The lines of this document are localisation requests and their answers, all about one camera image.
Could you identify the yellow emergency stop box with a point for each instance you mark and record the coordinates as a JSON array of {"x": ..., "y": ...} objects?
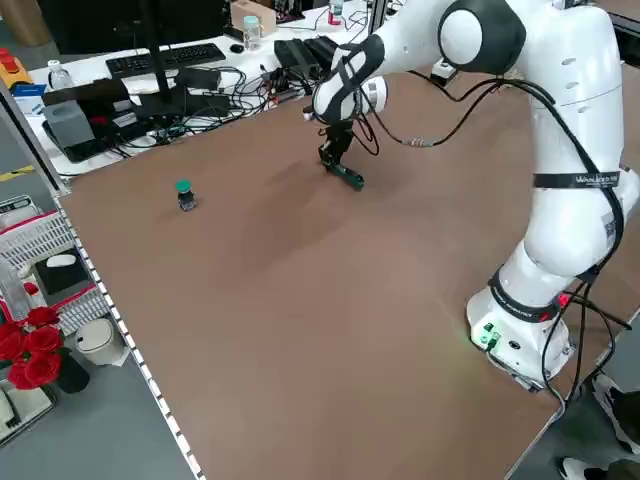
[{"x": 10, "y": 67}]

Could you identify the black box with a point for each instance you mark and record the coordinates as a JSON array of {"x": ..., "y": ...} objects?
[{"x": 62, "y": 277}]

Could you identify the clear jar blue lid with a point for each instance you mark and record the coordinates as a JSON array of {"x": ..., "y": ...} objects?
[{"x": 252, "y": 32}]

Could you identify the white button control box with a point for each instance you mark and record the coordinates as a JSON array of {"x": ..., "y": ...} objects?
[{"x": 442, "y": 70}]

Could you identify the black monitor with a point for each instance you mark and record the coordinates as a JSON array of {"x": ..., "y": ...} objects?
[{"x": 100, "y": 25}]

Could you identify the grey cube device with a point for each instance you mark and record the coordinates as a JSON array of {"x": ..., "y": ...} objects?
[{"x": 67, "y": 122}]

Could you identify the clear water bottle white cap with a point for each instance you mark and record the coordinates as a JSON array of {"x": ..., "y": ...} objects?
[{"x": 60, "y": 77}]

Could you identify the black vase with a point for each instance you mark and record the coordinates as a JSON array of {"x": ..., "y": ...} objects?
[{"x": 72, "y": 375}]

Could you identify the black keyboard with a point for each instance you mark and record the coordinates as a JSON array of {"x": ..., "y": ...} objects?
[{"x": 190, "y": 54}]

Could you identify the small white trash bin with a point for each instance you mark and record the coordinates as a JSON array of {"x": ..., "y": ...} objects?
[{"x": 100, "y": 342}]

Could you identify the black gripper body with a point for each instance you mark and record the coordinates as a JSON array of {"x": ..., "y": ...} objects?
[{"x": 340, "y": 135}]

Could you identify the blue carton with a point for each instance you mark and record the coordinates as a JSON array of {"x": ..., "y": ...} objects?
[{"x": 30, "y": 97}]

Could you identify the cardboard box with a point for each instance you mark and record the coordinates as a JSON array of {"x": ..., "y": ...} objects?
[{"x": 260, "y": 12}]

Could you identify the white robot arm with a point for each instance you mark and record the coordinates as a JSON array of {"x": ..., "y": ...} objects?
[{"x": 575, "y": 150}]

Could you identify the black monitor stand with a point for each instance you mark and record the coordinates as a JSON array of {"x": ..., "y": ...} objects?
[{"x": 160, "y": 70}]

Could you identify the red artificial roses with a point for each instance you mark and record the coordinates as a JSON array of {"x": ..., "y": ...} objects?
[{"x": 37, "y": 350}]

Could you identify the white plastic basket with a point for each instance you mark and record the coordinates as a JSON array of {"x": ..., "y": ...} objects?
[{"x": 30, "y": 237}]

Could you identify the red bottle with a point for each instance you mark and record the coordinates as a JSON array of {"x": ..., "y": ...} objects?
[{"x": 334, "y": 15}]

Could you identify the person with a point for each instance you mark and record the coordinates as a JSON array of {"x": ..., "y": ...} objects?
[{"x": 575, "y": 470}]

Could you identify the aluminium frame post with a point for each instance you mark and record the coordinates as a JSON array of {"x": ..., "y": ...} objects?
[{"x": 375, "y": 15}]

